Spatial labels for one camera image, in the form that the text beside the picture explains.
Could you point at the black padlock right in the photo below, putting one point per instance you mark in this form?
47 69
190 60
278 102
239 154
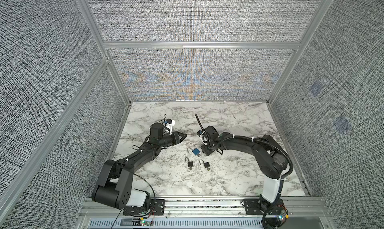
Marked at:
205 164

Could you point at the black padlock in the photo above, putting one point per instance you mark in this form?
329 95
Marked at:
205 164
190 163

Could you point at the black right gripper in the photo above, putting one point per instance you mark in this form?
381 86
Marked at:
204 150

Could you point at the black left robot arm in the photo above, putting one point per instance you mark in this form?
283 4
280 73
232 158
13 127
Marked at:
114 184

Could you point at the blue padlock left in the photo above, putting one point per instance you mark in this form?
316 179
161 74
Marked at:
194 151

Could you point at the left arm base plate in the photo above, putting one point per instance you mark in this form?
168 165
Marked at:
155 207

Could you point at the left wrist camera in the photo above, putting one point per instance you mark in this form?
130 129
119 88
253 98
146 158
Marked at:
169 123

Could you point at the black padlock left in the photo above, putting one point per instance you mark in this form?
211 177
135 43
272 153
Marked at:
190 163

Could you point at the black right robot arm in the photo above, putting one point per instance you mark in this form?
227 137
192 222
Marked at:
273 161

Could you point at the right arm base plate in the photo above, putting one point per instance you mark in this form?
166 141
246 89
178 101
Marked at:
254 207

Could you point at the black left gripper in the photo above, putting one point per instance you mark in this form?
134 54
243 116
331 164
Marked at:
175 138

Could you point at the aluminium front rail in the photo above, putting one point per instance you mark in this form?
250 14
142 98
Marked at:
206 213

